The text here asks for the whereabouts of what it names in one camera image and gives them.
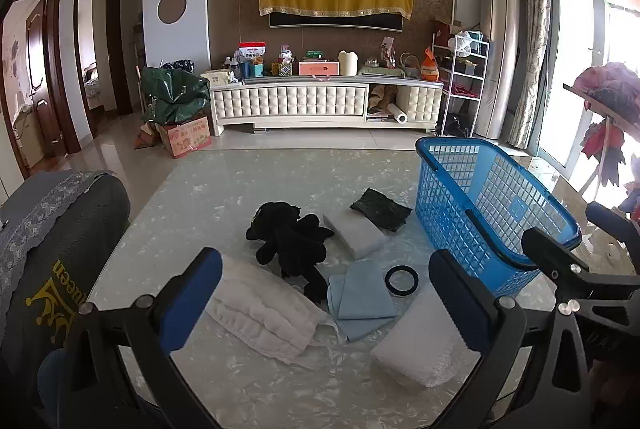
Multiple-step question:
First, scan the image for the clothes stand with pink clothes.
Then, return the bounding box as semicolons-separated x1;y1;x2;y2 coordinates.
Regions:
563;61;640;215

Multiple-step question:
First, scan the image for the patterned beige curtain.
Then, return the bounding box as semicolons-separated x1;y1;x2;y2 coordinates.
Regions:
507;0;551;150

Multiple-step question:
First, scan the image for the green tray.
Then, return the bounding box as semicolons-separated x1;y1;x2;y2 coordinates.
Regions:
357;66;405;80

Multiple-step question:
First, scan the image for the light blue folded cloth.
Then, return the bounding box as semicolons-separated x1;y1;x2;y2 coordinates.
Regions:
327;259;398;343

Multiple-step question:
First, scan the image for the grey lace cloth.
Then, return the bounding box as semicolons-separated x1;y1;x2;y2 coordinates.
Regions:
0;171;101;292

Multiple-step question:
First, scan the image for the white fluffy cloth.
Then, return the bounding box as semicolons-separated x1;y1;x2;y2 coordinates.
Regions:
370;289;481;389

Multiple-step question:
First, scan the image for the pink storage box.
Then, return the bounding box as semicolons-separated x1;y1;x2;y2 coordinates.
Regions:
298;60;340;78

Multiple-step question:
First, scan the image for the white standing air conditioner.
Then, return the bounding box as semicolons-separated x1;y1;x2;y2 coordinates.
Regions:
472;0;521;140

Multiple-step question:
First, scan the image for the white padded television cabinet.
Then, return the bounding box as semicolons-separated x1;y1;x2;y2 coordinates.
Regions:
201;76;445;134

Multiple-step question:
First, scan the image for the brown wooden door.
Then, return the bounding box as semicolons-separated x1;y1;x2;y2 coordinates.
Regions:
24;0;68;150

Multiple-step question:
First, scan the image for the white quilted cloth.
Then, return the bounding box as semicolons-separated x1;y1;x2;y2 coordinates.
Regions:
205;254;328;366

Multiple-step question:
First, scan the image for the black plastic bag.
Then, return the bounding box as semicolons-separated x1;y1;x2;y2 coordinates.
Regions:
442;113;471;138

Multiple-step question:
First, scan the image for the printed cardboard box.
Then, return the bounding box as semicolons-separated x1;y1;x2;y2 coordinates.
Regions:
159;114;212;158

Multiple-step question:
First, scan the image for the brown door frame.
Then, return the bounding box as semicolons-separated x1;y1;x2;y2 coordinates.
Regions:
74;0;134;140

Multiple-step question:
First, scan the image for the red and white snack bag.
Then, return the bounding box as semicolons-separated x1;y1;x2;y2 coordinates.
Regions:
239;42;267;64

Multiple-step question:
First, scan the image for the black ring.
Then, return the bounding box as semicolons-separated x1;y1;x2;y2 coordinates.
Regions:
384;265;420;295

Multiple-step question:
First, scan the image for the round brown wall disc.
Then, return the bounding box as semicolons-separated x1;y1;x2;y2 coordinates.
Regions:
157;0;188;24

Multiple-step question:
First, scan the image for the white wire rack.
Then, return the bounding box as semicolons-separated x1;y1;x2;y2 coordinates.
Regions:
434;31;490;137

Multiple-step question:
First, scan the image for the blue plastic basket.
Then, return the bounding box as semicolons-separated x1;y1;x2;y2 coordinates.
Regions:
415;136;583;300

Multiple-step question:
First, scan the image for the black plush toy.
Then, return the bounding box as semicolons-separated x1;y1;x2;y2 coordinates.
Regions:
245;201;336;305

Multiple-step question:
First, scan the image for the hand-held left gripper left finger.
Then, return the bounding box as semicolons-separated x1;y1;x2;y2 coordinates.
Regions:
50;247;226;429

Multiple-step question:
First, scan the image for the white folded towel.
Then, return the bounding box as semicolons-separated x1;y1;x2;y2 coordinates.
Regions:
322;209;391;260

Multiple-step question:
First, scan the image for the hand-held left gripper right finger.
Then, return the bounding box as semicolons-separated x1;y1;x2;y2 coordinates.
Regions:
428;250;596;429

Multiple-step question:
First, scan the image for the dark green cloth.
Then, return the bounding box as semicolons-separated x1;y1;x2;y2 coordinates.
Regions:
350;188;413;232

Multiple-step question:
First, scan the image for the grey covered chair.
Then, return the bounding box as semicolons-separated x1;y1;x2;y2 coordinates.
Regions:
0;170;132;410

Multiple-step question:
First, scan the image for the glass balcony door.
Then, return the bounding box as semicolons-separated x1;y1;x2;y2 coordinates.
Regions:
544;0;640;202

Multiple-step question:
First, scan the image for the orange bag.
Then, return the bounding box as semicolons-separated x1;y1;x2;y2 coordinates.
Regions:
419;49;441;81

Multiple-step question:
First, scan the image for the black television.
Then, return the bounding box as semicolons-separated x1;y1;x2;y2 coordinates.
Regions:
269;10;404;32

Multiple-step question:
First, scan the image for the green plastic bag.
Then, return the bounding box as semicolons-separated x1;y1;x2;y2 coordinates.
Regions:
140;66;211;126

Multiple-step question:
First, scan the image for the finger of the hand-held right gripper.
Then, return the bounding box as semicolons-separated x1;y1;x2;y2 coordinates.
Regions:
586;201;640;240
521;226;640;305

